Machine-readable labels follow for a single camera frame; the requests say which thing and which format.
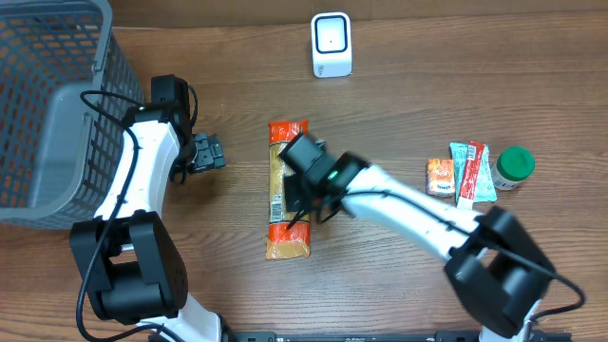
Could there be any orange noodle packet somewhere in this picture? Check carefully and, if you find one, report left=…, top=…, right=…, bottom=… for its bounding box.
left=266, top=120, right=311, bottom=260

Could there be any orange tissue packet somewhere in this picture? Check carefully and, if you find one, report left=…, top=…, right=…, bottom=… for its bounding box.
left=426, top=159, right=456, bottom=197

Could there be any red snack bar packet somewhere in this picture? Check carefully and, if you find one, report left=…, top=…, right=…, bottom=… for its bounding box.
left=457, top=141, right=485, bottom=209

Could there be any green wet wipes packet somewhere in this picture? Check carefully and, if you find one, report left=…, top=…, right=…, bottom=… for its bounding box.
left=449, top=142, right=497, bottom=202

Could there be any green lid Knorr jar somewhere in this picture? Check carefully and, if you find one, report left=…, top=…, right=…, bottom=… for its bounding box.
left=491, top=146, right=536, bottom=191

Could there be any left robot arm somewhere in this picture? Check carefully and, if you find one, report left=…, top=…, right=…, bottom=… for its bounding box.
left=69, top=74, right=237, bottom=341

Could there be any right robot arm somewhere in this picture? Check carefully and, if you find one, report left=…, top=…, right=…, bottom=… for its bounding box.
left=279, top=133, right=555, bottom=341

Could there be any white barcode scanner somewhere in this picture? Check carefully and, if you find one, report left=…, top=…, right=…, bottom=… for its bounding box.
left=311, top=11, right=352, bottom=78

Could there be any grey plastic shopping basket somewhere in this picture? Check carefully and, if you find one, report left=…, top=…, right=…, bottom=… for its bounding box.
left=1, top=0, right=143, bottom=230

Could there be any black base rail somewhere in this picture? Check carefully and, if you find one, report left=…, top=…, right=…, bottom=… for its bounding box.
left=227, top=329, right=574, bottom=342

